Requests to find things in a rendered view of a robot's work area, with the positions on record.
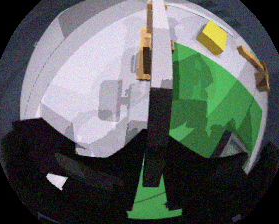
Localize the tan cube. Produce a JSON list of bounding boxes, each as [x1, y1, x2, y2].
[[255, 69, 269, 93]]

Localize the yellow block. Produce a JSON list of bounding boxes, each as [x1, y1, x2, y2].
[[196, 20, 227, 56]]

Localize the orange mallet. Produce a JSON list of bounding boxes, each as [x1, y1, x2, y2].
[[237, 45, 269, 80]]

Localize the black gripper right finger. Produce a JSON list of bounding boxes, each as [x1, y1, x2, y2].
[[163, 135, 248, 212]]

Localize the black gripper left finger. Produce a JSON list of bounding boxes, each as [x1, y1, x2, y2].
[[54, 128, 147, 212]]

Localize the green putting mat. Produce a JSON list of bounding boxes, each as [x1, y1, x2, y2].
[[127, 41, 261, 220]]

